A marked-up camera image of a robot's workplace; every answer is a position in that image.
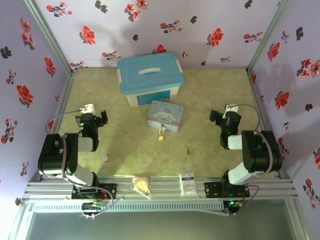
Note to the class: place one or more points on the blue lidded storage box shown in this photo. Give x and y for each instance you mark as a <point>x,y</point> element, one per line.
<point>150,76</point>

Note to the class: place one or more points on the small metal key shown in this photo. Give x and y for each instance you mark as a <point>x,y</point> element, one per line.
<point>188,151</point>

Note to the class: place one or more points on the aluminium rail frame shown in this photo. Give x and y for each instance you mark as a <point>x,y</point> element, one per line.
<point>165,190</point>

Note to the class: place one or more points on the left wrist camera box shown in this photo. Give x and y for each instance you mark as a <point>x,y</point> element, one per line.
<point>88,109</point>

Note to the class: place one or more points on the white packet with blue label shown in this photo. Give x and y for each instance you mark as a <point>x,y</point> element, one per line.
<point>188,183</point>

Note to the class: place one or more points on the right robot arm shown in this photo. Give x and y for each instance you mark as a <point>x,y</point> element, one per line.
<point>260,155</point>

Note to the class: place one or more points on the aluminium corner post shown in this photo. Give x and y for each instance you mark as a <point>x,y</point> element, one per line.
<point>48,37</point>
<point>267,37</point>

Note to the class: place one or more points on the small clear round cap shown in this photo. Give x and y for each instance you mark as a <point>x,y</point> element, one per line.
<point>105,158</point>

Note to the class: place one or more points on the brass padlock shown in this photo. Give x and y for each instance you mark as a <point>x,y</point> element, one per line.
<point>162,136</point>

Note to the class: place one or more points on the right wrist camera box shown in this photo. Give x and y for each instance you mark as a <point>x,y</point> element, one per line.
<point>231,108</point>

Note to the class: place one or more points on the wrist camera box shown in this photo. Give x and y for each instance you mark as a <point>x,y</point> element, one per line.
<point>231,108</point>
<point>88,109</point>

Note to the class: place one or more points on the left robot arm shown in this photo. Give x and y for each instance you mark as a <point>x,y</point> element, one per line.
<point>56,155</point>

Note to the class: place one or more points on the green circuit board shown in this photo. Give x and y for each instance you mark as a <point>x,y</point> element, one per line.
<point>233,203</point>
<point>91,207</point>

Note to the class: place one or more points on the clear bag with beige contents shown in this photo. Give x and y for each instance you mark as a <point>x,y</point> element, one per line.
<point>142,185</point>

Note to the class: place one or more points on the cartoon print tin box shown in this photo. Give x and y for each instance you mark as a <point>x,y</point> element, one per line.
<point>165,115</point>

